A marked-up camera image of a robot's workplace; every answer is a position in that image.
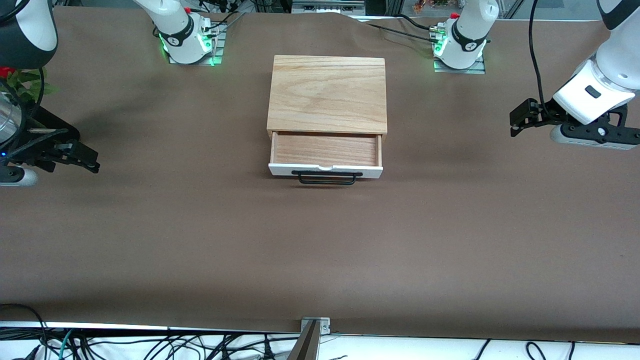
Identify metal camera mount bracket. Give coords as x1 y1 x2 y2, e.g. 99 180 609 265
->
301 316 331 335

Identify orange background flowers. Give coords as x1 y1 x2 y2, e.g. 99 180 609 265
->
412 0 452 15

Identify white-fronted wooden drawer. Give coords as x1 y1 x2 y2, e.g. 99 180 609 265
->
268 131 384 180

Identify wooden drawer cabinet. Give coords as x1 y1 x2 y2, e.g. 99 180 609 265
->
266 55 389 142

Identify aluminium camera pole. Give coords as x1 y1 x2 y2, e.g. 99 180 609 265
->
286 320 321 360

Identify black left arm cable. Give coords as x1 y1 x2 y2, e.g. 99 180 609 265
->
529 0 553 121

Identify large red artificial rose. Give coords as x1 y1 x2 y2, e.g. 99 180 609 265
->
10 66 60 103

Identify grey metal background device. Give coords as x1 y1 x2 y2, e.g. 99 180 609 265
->
291 0 367 16

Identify brown table cover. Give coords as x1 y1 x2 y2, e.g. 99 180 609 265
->
0 6 640 346

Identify short black table cable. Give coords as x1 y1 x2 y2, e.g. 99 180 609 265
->
397 13 441 33

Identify long black table cable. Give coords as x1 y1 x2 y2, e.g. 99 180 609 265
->
369 22 441 42

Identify black metal drawer handle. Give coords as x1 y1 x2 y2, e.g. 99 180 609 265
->
291 170 363 187

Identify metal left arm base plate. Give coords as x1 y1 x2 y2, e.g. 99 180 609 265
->
433 52 486 75

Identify tangled black cable bundle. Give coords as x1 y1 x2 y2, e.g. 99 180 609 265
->
0 327 301 360

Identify teal cable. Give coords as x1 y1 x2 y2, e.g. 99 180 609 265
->
56 328 77 360

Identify small red artificial rose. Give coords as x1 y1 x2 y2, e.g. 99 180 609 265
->
0 66 15 101

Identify black looping cable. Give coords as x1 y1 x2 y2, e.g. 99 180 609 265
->
0 302 50 351

